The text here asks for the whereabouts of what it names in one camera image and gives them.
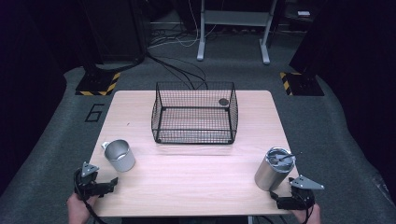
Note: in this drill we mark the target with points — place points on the black base with hazard stripes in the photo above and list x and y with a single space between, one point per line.
98 84
302 84

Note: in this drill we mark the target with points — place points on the white metal desk frame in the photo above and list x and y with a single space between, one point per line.
236 18

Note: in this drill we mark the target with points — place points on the person's left hand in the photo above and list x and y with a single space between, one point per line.
77 210

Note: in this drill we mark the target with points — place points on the black cabinet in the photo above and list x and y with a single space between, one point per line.
115 31

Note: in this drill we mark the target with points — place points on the small white box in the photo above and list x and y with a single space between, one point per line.
303 13

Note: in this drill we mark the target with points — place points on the steel tumbler with lid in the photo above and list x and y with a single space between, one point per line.
271 174

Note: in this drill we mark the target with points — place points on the person's right hand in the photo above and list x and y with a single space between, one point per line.
308 216

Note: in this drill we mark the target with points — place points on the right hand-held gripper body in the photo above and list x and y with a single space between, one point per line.
302 193

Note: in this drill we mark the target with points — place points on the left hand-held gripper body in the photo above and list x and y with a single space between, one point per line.
88 183

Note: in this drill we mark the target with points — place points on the silver metal mug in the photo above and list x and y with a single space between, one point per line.
122 159

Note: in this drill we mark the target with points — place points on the dark round disc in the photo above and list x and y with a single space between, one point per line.
223 101

